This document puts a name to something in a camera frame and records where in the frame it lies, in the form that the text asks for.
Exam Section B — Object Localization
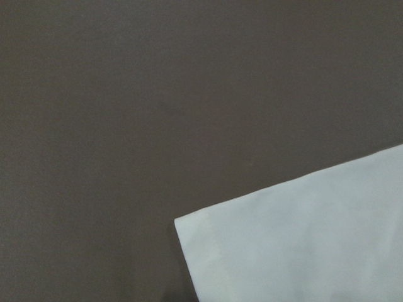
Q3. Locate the cream long-sleeve cat shirt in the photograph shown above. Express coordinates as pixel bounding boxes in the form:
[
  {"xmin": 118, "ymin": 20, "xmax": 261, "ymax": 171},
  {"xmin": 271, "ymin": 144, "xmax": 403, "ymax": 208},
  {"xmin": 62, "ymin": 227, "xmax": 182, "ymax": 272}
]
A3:
[{"xmin": 174, "ymin": 146, "xmax": 402, "ymax": 301}]

